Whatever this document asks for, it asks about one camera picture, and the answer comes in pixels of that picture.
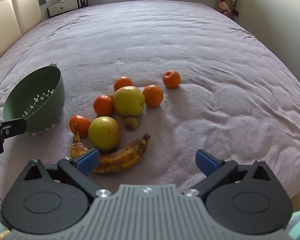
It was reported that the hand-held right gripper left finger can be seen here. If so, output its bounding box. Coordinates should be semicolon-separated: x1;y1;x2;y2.
22;149;113;203

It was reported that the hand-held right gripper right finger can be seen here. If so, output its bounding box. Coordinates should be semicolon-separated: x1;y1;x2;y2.
183;149;276;202

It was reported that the green apple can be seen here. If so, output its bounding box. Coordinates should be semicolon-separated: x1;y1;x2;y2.
88;116;120;152
113;86;146;117

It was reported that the spotted ripe banana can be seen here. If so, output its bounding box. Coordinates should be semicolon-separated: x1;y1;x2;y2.
70;120;151;174

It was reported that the orange mandarin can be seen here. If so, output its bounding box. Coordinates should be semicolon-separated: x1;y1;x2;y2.
142;85;164;107
93;95;115;117
162;70;181;89
113;76;133;92
69;115;92;137

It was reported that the green colander bowl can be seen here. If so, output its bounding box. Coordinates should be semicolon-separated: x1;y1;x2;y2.
2;64;66;137

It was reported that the beige padded headboard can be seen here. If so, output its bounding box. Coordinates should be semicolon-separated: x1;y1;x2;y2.
0;0;43;67

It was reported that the white bedside cabinet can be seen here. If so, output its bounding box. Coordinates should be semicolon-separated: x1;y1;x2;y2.
47;0;79;18

